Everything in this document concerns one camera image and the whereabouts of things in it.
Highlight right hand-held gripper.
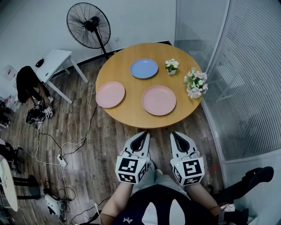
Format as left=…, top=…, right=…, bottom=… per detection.
left=170, top=131, right=205, bottom=186

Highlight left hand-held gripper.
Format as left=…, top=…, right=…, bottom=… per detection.
left=115, top=131, right=152, bottom=185

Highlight pink plate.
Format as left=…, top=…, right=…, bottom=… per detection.
left=95, top=81, right=126, bottom=109
left=141, top=85, right=177, bottom=116

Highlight blue plate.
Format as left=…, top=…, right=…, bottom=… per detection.
left=130, top=58, right=159, bottom=80

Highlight person's left forearm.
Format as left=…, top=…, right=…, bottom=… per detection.
left=100, top=181, right=135, bottom=225

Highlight person's right forearm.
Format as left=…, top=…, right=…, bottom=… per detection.
left=186, top=183, right=223, bottom=218

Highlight pile of gripper equipment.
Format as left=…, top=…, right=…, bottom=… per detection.
left=25, top=102, right=55, bottom=125

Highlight person's grey shorts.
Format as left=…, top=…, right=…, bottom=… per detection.
left=131, top=160, right=191, bottom=200

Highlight large pink flower bouquet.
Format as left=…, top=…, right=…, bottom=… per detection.
left=183, top=67, right=209, bottom=99

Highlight person's dark shirt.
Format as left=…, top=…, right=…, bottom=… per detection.
left=111, top=184, right=218, bottom=225

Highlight small white flower pot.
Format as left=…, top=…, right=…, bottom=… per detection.
left=165, top=58, right=180, bottom=76

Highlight white power strip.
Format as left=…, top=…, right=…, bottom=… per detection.
left=57, top=153, right=68, bottom=168

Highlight black office chair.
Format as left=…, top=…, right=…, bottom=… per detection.
left=205, top=166, right=275, bottom=225

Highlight white rectangular side table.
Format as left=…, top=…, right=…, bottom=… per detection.
left=35, top=49, right=90, bottom=105

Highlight black stool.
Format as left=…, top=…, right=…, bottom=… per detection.
left=12, top=174, right=41, bottom=200

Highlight black standing fan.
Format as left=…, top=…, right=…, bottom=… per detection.
left=66, top=2, right=112, bottom=60

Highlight white round table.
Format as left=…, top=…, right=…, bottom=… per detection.
left=0, top=158, right=19, bottom=212

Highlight black cable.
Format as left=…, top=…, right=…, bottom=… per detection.
left=37, top=103, right=99, bottom=158

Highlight white cable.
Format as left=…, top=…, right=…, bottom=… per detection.
left=13, top=82, right=97, bottom=167

